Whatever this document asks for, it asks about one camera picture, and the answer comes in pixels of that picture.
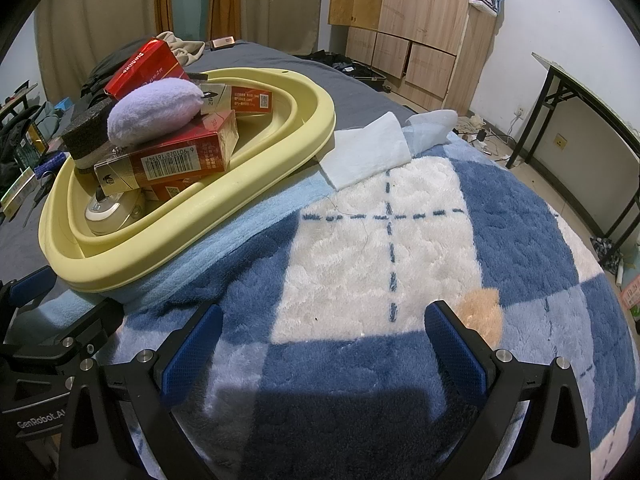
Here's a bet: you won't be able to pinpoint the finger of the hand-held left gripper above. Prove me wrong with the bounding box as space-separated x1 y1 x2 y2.
47 299 126 350
0 266 56 321

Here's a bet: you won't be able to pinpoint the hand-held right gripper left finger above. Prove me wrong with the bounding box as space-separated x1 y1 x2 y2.
60 304 223 480

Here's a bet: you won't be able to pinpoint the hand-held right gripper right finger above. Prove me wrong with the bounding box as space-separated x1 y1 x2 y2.
424 300 593 480

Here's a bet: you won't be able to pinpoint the dark red cigarette pack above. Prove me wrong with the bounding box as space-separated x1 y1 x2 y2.
94 109 240 194

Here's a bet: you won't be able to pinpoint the purple plush puff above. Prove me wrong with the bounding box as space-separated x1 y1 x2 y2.
107 79 203 147

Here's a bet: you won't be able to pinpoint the yellow plastic basin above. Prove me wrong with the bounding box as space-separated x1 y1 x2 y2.
39 67 336 293

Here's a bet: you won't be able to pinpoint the bright red cigarette pack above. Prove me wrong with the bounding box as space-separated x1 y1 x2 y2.
104 36 193 101

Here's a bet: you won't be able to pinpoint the red cigarette pack square code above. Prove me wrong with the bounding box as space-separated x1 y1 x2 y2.
200 82 274 117

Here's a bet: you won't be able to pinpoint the blue and white plaid blanket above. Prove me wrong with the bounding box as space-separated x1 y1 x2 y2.
95 130 633 480

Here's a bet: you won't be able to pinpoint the round white and gold tin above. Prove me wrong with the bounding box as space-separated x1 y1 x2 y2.
84 189 147 237

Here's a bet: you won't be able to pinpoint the light blue towel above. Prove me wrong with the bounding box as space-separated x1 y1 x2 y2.
47 172 331 318

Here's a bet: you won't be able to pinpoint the blue brush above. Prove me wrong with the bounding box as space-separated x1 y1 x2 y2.
34 152 69 179

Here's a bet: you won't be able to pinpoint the black sponge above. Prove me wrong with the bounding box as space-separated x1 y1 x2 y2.
61 102 123 171

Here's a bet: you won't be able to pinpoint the white folded towel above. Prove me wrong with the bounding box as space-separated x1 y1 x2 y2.
317 112 413 191

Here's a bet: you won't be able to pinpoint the light blue cloth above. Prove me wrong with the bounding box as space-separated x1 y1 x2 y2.
405 109 459 154

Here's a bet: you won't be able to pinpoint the beige cloth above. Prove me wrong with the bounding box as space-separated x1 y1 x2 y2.
157 31 207 67

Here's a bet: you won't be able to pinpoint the black folding table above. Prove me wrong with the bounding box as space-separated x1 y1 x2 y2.
505 51 640 271

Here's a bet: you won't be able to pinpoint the black suitcase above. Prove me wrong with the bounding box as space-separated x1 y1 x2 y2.
300 50 393 94

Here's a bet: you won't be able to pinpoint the wooden wardrobe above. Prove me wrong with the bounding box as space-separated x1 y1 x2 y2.
327 0 508 113

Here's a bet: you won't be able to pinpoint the beige curtain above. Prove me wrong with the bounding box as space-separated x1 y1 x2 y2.
35 0 326 106

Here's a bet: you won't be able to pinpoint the floor cables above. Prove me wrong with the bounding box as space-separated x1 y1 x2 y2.
457 114 517 155

